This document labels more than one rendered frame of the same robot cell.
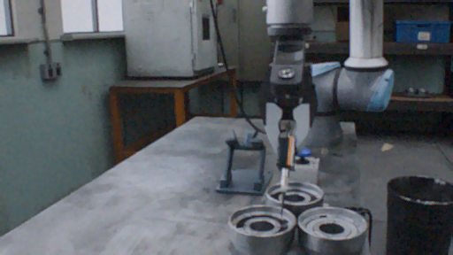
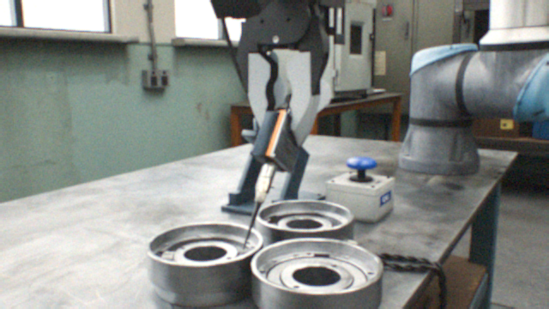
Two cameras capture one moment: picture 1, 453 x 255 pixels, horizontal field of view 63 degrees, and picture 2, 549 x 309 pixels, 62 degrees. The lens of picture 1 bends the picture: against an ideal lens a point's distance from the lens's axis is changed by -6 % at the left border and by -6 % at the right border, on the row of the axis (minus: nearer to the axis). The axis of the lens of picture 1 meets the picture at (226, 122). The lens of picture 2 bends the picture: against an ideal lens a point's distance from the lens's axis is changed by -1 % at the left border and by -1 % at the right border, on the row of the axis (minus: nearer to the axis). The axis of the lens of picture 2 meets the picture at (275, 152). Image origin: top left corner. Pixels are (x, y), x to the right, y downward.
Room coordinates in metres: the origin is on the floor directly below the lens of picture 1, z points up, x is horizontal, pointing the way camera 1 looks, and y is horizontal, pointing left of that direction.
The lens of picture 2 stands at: (0.19, -0.23, 1.00)
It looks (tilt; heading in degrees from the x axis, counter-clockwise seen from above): 10 degrees down; 17
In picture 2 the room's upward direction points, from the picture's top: straight up
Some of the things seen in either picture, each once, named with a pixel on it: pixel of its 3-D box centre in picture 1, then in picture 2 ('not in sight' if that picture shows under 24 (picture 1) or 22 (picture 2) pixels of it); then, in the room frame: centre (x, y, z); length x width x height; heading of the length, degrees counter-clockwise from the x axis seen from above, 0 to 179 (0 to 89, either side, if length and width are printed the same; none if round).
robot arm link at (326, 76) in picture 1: (321, 85); (445, 81); (1.13, -0.28, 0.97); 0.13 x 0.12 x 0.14; 56
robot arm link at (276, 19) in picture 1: (287, 14); not in sight; (0.65, -0.10, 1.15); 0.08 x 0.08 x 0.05
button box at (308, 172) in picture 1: (302, 170); (362, 193); (0.81, -0.16, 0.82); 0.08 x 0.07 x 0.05; 164
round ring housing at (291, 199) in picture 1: (294, 202); (304, 232); (0.66, -0.12, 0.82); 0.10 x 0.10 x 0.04
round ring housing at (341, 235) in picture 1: (331, 233); (316, 285); (0.54, -0.16, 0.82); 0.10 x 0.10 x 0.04
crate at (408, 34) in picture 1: (419, 32); not in sight; (3.89, -1.98, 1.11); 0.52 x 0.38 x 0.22; 74
